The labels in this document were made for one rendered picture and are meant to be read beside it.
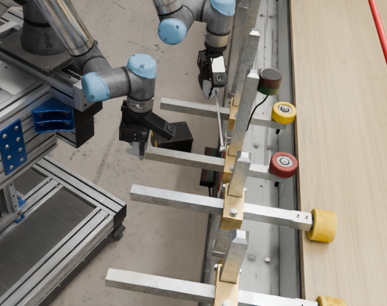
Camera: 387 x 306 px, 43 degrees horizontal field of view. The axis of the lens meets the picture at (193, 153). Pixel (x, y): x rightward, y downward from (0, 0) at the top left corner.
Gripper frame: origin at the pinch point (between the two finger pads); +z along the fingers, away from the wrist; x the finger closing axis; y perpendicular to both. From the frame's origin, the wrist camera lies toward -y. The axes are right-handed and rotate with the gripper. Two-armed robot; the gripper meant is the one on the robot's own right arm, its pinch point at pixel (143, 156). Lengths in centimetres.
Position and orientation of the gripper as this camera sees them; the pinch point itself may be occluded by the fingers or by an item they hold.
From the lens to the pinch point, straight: 152.5
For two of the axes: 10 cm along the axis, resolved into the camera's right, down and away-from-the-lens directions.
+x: -1.2, 6.8, -7.2
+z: -1.2, 7.1, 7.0
